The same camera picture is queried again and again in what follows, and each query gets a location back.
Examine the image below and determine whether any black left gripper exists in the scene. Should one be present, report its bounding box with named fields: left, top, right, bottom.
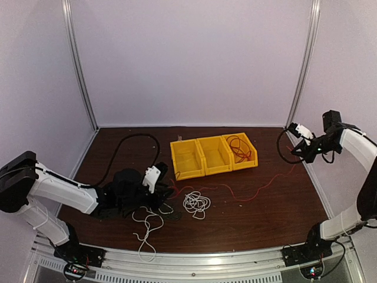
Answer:
left=118, top=183, right=174, bottom=212

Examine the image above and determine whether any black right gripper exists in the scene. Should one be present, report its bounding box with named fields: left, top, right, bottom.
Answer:
left=291, top=134, right=342, bottom=163

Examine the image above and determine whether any white cable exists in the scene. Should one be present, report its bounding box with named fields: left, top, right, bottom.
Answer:
left=182, top=190, right=212, bottom=221
left=131, top=205, right=166, bottom=262

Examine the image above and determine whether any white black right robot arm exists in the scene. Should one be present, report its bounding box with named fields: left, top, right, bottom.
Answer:
left=287, top=110, right=376, bottom=261

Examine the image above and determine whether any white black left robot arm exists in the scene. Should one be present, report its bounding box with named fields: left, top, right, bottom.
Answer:
left=1, top=151, right=173, bottom=262

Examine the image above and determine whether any yellow bin right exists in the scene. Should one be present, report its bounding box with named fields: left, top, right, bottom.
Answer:
left=222, top=133, right=259, bottom=171

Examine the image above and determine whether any yellow bin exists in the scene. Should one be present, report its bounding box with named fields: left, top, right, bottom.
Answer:
left=197, top=136, right=233, bottom=176
left=170, top=139, right=205, bottom=181
left=222, top=133, right=259, bottom=171

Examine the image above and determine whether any yellow bin left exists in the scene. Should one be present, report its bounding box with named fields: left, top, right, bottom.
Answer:
left=170, top=139, right=205, bottom=181

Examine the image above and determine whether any yellow bin middle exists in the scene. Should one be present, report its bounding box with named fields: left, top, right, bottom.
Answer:
left=197, top=136, right=233, bottom=176

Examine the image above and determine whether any left circuit board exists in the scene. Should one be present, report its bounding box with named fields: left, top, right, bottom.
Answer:
left=63, top=263, right=89, bottom=281

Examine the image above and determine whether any circuit board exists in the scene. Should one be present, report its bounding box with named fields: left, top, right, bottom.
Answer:
left=300, top=264, right=324, bottom=280
left=63, top=263, right=89, bottom=281

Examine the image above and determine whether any right circuit board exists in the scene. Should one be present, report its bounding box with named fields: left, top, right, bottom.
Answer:
left=300, top=264, right=324, bottom=280

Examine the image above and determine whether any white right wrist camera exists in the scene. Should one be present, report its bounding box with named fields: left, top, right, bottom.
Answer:
left=287, top=123, right=315, bottom=146

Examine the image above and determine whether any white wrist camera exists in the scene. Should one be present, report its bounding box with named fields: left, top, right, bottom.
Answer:
left=287, top=123, right=315, bottom=146
left=142, top=162, right=168, bottom=193

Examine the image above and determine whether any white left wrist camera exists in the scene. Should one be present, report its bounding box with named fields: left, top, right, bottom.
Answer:
left=142, top=162, right=168, bottom=193

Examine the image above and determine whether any green cable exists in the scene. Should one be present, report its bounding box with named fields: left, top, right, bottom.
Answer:
left=156, top=203, right=183, bottom=222

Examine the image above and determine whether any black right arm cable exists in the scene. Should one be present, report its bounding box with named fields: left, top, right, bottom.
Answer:
left=276, top=126, right=377, bottom=263

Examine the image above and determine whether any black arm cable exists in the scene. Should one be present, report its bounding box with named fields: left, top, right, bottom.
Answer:
left=58, top=133, right=161, bottom=189
left=276, top=126, right=377, bottom=263

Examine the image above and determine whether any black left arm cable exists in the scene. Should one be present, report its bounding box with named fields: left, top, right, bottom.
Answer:
left=58, top=133, right=161, bottom=189

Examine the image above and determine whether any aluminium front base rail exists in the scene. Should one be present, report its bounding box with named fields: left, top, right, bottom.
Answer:
left=21, top=234, right=366, bottom=282

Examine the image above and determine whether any aluminium right corner post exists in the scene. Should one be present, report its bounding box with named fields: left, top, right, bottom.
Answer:
left=286, top=0, right=321, bottom=126

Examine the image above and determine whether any aluminium corner post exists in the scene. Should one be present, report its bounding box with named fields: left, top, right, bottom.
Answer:
left=61, top=0, right=99, bottom=131
left=286, top=0, right=321, bottom=126

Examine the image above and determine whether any aluminium left corner post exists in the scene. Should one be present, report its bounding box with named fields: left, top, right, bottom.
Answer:
left=61, top=0, right=99, bottom=131

